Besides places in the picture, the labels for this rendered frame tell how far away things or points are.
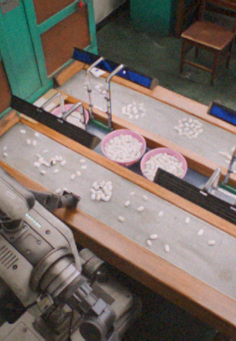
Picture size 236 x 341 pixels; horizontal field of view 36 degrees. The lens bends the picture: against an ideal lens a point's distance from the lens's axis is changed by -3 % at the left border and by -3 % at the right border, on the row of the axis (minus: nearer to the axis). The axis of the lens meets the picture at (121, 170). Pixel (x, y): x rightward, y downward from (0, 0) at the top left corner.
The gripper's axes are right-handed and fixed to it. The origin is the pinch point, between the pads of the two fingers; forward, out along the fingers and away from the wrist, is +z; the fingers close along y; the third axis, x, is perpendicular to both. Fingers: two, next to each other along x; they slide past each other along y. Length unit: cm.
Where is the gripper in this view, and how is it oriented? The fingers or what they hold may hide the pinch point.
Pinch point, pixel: (78, 196)
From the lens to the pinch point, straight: 205.9
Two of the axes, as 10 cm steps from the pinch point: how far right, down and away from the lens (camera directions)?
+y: -8.2, -4.4, 3.7
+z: 4.5, -1.1, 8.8
